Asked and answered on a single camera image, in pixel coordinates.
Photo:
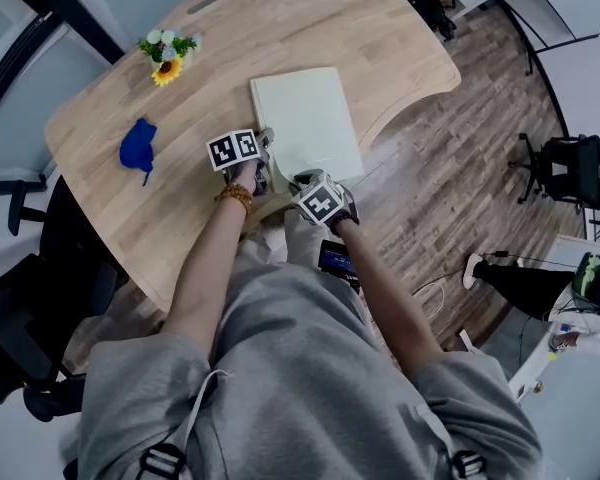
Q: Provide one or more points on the white book item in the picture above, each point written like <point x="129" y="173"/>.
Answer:
<point x="307" y="123"/>

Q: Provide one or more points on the white desk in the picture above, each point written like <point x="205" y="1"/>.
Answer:
<point x="570" y="408"/>

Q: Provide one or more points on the black bag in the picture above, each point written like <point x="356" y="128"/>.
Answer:
<point x="430" y="8"/>

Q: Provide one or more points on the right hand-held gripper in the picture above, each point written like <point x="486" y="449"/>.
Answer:
<point x="321" y="202"/>

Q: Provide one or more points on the artificial flower bouquet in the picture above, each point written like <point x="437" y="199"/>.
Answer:
<point x="169" y="57"/>

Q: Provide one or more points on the grey sweatshirt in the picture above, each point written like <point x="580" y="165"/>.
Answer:
<point x="300" y="383"/>

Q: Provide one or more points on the person's left forearm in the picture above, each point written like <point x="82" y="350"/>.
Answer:
<point x="207" y="278"/>

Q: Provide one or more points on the black mesh office chair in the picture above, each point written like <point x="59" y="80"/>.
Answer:
<point x="575" y="168"/>

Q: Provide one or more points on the blue cloth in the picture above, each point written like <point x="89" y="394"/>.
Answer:
<point x="137" y="148"/>

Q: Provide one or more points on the person's right forearm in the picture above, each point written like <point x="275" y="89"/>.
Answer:
<point x="385" y="298"/>

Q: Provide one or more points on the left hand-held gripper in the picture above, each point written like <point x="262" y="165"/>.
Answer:
<point x="232" y="149"/>

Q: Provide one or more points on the person's left hand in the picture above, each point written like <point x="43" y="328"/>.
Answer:
<point x="246" y="175"/>

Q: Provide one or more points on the light grey trousers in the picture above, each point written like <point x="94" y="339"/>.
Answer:
<point x="300" y="238"/>

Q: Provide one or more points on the black phone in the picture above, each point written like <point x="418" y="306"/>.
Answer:
<point x="336" y="260"/>

